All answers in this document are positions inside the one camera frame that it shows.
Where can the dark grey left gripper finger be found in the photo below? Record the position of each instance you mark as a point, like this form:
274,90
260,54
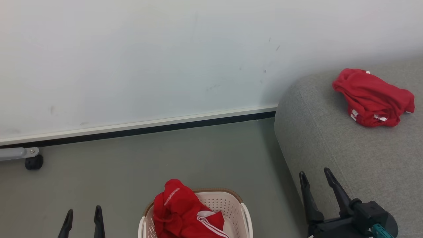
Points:
67,226
99,224

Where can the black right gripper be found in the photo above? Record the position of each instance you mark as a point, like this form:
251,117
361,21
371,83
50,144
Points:
363,221

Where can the red garment with white tags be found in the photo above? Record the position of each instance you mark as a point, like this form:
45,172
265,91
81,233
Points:
371,96

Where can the grey fabric sofa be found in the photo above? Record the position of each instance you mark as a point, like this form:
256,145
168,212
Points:
350,148

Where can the black caster wheel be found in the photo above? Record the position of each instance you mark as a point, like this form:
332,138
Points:
34,162

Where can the red garment with white stripes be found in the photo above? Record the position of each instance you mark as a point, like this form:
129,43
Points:
180,215

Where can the grey metal stand leg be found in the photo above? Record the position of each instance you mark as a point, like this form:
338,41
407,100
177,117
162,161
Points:
15,153

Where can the white perforated plastic laundry basket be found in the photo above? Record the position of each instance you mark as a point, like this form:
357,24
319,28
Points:
231,206

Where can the black and white wall baseboard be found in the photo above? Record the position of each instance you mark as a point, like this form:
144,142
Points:
138,127

